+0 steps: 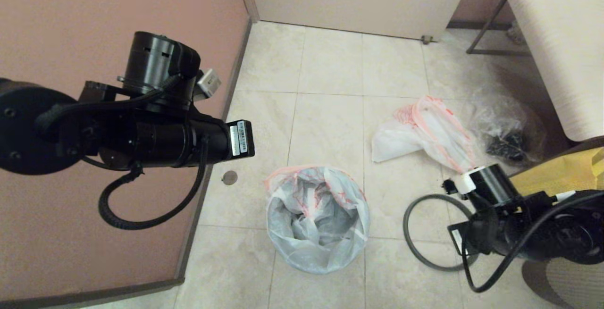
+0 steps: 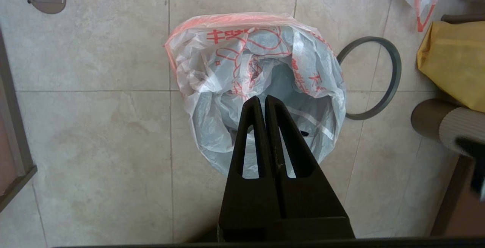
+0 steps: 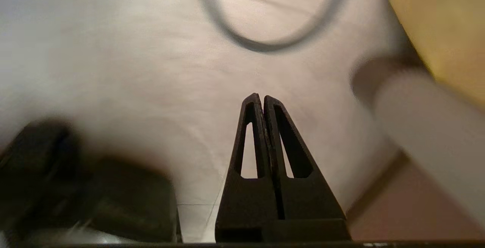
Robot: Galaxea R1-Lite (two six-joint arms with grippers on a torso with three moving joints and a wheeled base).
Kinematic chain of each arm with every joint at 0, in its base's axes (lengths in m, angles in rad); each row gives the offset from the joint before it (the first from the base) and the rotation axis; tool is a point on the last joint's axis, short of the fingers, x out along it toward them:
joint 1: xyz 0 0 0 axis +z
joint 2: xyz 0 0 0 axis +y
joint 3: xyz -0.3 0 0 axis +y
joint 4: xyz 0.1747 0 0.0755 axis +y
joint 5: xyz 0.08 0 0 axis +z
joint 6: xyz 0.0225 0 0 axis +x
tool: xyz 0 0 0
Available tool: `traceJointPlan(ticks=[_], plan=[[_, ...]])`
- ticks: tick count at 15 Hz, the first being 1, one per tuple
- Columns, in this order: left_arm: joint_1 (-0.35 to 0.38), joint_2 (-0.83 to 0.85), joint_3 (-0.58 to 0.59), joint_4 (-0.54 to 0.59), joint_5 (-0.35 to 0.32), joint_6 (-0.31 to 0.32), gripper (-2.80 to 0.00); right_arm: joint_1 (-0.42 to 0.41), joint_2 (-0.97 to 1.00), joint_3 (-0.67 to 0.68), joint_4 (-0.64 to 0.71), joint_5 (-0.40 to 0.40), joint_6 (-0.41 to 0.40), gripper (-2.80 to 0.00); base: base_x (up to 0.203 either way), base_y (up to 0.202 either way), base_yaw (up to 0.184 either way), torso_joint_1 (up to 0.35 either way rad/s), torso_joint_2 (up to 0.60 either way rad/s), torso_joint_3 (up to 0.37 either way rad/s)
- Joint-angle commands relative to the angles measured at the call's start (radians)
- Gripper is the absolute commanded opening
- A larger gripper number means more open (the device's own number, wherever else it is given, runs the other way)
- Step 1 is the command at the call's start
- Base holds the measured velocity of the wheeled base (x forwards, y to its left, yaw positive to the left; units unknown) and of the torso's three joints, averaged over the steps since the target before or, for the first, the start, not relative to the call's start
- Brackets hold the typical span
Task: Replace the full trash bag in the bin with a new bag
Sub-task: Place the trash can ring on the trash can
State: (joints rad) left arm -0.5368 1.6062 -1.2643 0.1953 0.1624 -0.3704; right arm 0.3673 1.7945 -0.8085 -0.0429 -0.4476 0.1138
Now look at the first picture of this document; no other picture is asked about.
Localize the grey bin rim ring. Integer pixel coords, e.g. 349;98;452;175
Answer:
403;194;478;272

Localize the white red bag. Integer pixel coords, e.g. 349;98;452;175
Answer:
371;95;477;174

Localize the white red-printed bin liner bag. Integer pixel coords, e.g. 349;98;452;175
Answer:
264;165;371;274

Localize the yellow shopping bag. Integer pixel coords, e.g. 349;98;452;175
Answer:
507;148;604;196

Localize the clear bag with black contents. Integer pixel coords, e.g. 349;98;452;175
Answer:
470;90;549;167

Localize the black round trash bin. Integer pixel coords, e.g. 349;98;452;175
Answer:
267;170;370;274

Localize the grey ribbed round object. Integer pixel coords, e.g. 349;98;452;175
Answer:
521;257;604;309

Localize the small clear container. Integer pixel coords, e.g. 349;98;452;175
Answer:
506;18;525;44

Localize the cream striped table top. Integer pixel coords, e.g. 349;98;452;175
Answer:
500;0;604;142

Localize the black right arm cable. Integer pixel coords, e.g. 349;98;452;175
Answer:
461;191;604;293

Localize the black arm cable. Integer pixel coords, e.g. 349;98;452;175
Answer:
461;191;604;293
35;75;184;140
98;137;209;231

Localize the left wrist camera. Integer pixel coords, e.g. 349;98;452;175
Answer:
196;68;222;100

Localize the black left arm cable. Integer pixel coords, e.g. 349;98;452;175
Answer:
98;137;209;231
35;75;184;140

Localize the dark metal table frame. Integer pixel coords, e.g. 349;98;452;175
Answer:
466;0;530;56

